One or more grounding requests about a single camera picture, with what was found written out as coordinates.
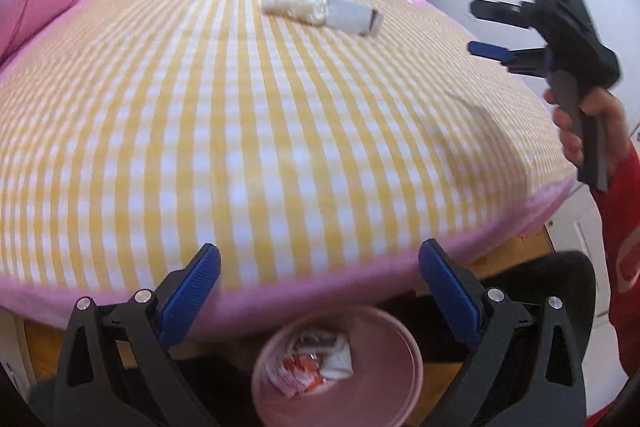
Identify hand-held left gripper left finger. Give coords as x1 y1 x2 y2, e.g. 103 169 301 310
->
52 243 223 427

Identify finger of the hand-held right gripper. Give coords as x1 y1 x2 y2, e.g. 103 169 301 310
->
467 41 553 75
470 0 533 30

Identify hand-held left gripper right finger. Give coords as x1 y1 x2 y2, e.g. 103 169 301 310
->
417 238 588 427

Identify pink plastic bin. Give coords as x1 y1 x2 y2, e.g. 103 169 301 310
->
250 304 425 427

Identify white printed snack wrapper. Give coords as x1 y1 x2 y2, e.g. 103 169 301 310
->
292 329 346 353

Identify orange snack wrapper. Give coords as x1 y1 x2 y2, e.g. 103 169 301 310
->
272 352 326 395

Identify white carton box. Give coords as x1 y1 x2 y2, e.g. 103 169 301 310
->
324 0 385 38

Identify white plastic bag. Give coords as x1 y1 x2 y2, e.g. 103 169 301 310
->
260 0 328 26

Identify person's right forearm red sleeve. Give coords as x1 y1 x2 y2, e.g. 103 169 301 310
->
587 147 640 418

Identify person's right hand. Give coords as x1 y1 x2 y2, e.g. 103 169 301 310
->
544 86 635 170

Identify person's black trousers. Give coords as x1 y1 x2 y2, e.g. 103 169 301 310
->
385 249 598 427

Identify yellow checked cloth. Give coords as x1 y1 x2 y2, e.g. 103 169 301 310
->
0 0 576 298

